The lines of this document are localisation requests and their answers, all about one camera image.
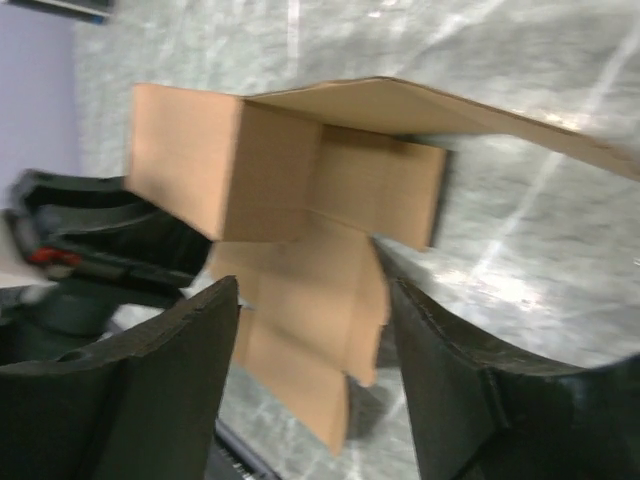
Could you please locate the brown cardboard box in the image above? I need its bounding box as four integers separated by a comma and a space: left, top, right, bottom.
125, 77, 639, 452

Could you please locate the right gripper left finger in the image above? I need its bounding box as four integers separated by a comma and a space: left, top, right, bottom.
1, 276, 238, 479

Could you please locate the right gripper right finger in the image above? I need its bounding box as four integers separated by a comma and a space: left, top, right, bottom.
390, 280, 639, 479

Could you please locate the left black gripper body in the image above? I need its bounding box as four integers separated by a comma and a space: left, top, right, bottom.
1, 169, 212, 335

